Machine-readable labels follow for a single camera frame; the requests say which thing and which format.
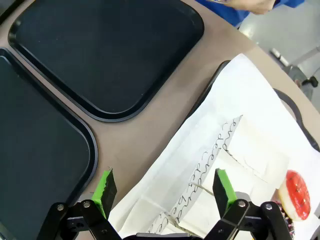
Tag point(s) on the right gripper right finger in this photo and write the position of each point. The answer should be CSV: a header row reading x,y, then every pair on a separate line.
x,y
225,192

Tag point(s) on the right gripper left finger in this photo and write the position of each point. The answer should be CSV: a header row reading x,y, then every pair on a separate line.
x,y
100,195

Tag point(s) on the pink sprinkled chocolate donut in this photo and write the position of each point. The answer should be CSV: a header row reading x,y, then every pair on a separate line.
x,y
285,215

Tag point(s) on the red iced donut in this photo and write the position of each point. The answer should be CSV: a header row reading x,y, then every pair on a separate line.
x,y
298,195

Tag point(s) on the person's left hand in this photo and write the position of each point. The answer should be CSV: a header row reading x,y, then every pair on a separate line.
x,y
255,5

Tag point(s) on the white script-print paper box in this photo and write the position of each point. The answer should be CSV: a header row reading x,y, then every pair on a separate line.
x,y
260,147

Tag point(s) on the large black serving tray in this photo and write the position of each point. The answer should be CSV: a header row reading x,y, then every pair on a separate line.
x,y
37,137

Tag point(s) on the white paper sheet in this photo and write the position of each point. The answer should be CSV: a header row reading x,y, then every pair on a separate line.
x,y
240,90

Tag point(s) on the black tray under paper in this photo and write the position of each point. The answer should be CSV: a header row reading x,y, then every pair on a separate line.
x,y
295,110

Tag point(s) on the small black serving tray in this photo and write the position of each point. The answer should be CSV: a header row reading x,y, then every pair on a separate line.
x,y
105,55

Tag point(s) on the black table foot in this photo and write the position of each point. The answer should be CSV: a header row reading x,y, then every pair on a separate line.
x,y
311,82

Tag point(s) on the person's blue shirt torso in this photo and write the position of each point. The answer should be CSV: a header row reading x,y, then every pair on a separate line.
x,y
232,13

